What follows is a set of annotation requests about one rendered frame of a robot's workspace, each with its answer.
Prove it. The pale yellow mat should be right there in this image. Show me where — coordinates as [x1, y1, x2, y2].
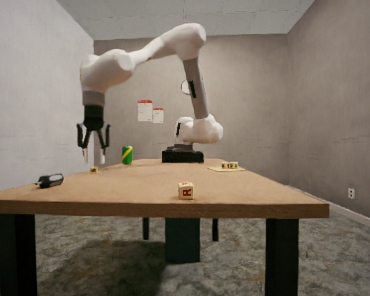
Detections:
[207, 167, 247, 172]

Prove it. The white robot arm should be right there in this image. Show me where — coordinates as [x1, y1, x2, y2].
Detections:
[80, 23, 223, 153]

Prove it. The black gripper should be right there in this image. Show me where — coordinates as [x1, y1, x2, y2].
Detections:
[76, 105, 111, 164]

